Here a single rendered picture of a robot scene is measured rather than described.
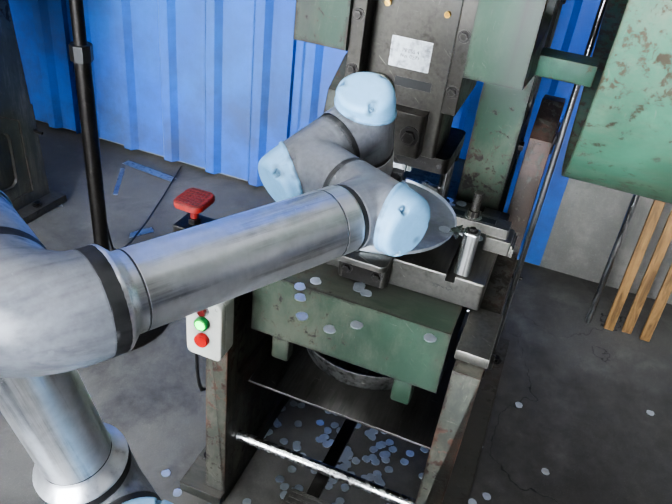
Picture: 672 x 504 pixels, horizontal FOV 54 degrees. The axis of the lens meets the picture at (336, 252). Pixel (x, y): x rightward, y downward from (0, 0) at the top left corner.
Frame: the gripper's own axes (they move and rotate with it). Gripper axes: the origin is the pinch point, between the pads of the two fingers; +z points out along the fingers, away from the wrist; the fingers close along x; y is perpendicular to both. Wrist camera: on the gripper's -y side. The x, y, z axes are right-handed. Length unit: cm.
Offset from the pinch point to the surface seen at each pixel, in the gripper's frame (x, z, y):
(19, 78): 67, 63, -147
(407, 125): 21.1, -7.7, 2.4
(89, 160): 28, 41, -85
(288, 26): 125, 68, -71
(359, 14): 27.5, -23.3, -8.3
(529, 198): 41, 28, 27
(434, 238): 8.8, 5.4, 11.8
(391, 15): 31.1, -21.4, -4.0
